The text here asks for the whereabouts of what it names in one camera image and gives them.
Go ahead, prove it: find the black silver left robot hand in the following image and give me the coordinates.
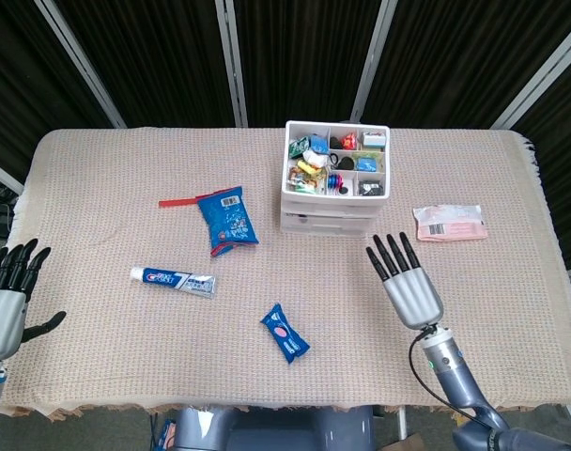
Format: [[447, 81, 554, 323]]
[[0, 238, 67, 361]]

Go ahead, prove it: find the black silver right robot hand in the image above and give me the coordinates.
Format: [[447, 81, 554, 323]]
[[365, 231, 445, 329]]

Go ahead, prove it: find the clear plastic lowest drawer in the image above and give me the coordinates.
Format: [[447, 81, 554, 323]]
[[281, 221, 375, 237]]

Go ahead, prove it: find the white plastic drawer organizer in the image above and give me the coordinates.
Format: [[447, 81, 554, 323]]
[[279, 120, 391, 237]]

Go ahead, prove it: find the pink wet wipes packet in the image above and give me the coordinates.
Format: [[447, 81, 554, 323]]
[[411, 204, 488, 242]]

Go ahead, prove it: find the beige woven tablecloth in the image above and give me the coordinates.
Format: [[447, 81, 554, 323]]
[[0, 126, 571, 422]]

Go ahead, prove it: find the blue cookie pack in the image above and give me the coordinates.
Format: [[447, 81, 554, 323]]
[[259, 303, 311, 365]]

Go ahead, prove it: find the brown cardboard piece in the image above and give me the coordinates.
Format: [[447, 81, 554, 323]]
[[383, 431, 425, 451]]

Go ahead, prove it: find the white crumpled wrapper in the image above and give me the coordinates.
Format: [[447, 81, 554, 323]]
[[302, 148, 329, 169]]

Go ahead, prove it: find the blue white toothpaste tube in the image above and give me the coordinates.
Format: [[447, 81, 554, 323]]
[[130, 266, 217, 300]]

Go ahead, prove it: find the green circuit packet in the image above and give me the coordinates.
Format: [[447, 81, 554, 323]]
[[288, 136, 311, 159]]

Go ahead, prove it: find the grey blue robot torso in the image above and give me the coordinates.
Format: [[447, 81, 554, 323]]
[[172, 406, 376, 451]]

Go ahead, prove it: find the blue packet on floor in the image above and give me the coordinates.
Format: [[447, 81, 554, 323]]
[[156, 417, 177, 448]]

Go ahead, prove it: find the blue snack bag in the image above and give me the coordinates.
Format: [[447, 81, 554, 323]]
[[195, 185, 260, 257]]

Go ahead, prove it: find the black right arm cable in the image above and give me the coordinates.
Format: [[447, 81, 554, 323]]
[[409, 326, 491, 427]]

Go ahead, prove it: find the clear plastic drawer with handle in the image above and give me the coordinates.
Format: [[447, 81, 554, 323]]
[[281, 197, 384, 215]]

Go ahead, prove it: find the grey metal frame post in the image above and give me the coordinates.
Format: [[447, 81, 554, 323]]
[[34, 0, 127, 129], [349, 0, 399, 123], [490, 18, 571, 131], [0, 154, 26, 196], [214, 0, 249, 128]]

